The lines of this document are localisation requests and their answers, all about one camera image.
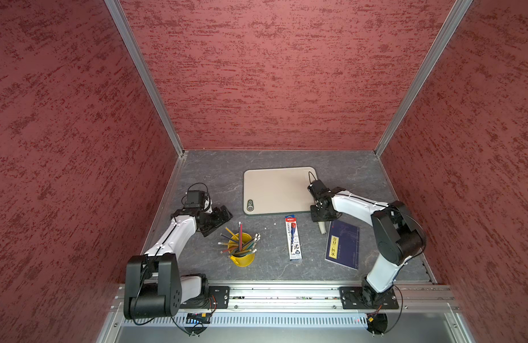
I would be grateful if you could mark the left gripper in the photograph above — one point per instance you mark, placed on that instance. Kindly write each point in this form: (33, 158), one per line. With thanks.
(219, 219)

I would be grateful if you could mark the dark blue notebook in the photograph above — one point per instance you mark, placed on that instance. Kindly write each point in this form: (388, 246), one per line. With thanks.
(343, 244)

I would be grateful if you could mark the yellow pencil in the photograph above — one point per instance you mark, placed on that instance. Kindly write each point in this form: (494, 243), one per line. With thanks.
(232, 234)

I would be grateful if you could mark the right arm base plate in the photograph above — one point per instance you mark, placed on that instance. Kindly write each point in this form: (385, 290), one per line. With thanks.
(354, 298)

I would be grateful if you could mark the corner aluminium post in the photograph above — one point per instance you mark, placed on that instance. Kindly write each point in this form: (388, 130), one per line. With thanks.
(119, 17)
(447, 30)

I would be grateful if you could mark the yellow pencil cup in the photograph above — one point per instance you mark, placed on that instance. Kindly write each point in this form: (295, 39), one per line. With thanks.
(245, 256)

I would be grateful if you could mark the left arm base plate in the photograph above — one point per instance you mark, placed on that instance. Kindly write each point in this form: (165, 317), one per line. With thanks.
(216, 296)

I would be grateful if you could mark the left corner aluminium post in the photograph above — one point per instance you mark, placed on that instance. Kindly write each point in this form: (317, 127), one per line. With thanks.
(119, 17)

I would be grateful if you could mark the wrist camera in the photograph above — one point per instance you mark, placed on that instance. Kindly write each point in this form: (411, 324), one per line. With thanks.
(195, 199)
(317, 189)

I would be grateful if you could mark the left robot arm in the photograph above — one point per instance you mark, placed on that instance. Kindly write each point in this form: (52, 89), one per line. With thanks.
(154, 287)

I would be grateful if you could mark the aluminium front rail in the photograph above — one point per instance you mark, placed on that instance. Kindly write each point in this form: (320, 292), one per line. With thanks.
(314, 297)

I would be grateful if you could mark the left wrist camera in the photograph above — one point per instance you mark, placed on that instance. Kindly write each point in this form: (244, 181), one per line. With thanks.
(195, 199)

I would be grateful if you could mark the beige cutting board green rim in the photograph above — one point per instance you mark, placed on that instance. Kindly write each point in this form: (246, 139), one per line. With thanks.
(277, 191)

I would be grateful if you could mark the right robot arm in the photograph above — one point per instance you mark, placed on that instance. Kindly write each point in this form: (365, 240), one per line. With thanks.
(399, 237)

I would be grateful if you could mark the knife with beige handle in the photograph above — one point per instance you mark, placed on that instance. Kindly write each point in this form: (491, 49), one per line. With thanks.
(322, 227)

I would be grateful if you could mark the right corner aluminium post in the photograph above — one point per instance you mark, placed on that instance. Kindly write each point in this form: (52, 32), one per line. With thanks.
(447, 30)

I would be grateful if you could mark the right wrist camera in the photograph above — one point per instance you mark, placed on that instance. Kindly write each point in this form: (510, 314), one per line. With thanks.
(317, 189)

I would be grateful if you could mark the white pen box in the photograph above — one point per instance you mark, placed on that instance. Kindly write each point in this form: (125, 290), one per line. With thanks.
(292, 228)

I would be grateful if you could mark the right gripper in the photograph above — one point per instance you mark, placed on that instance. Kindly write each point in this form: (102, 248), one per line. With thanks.
(315, 217)

